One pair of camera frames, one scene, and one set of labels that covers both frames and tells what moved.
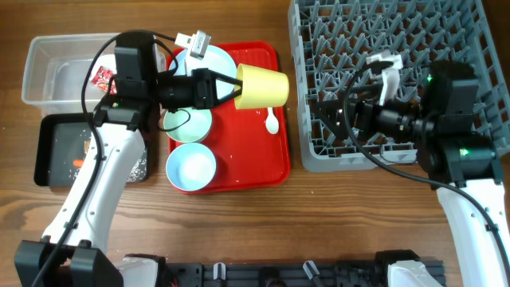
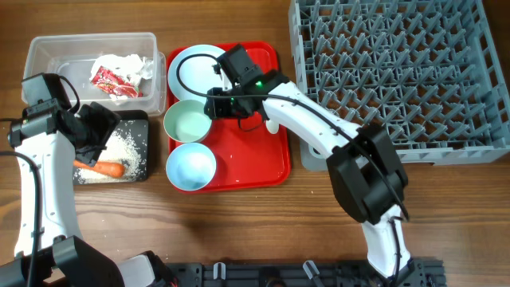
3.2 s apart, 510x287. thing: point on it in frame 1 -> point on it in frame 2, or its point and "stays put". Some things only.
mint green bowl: x=195 y=130 stays put
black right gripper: x=352 y=119 -> x=213 y=104
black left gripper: x=205 y=86 -> x=107 y=119
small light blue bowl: x=190 y=167 stays put
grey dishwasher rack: x=331 y=40 stays put
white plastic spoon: x=272 y=123 stays put
